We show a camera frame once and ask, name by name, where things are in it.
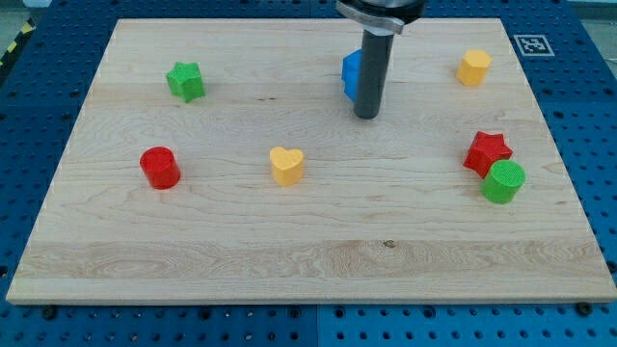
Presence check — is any yellow heart block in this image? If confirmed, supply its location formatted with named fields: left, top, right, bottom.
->
left=270, top=147, right=305, bottom=187

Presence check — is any white fiducial marker tag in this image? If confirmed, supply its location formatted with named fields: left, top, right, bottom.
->
left=514, top=34, right=554, bottom=57

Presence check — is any green star block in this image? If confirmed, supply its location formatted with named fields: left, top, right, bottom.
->
left=166, top=62, right=206, bottom=103

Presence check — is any robot arm flange, silver black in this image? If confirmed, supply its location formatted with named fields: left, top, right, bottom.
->
left=335, top=0, right=427, bottom=36

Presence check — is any yellow hexagon block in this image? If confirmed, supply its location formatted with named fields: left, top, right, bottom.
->
left=456, top=49, right=493, bottom=87

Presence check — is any green cylinder block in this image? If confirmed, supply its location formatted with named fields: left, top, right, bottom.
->
left=481, top=159, right=526, bottom=204

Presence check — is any red star block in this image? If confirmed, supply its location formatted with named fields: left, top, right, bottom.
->
left=463, top=131, right=513, bottom=178

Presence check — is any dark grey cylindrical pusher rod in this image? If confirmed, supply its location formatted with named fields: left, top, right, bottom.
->
left=354, top=30, right=394, bottom=120

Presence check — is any blue block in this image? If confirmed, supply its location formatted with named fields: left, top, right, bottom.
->
left=341, top=49, right=362, bottom=101

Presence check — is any light wooden board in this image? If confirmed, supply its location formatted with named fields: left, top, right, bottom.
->
left=7, top=18, right=616, bottom=306

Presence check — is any black yellow hazard tape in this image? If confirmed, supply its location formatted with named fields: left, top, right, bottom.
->
left=1, top=17, right=37, bottom=68

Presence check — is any red cylinder block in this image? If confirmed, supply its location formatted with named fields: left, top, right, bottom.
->
left=139, top=147, right=181, bottom=190

